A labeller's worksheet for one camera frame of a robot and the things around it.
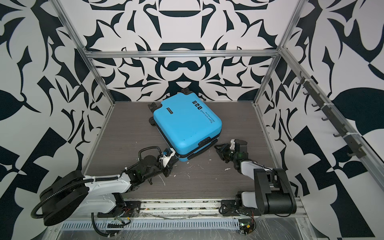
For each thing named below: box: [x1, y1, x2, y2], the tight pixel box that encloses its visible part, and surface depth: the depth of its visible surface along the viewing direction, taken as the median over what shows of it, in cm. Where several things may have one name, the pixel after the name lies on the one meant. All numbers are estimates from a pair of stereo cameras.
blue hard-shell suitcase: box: [148, 88, 223, 161], surface depth 88 cm
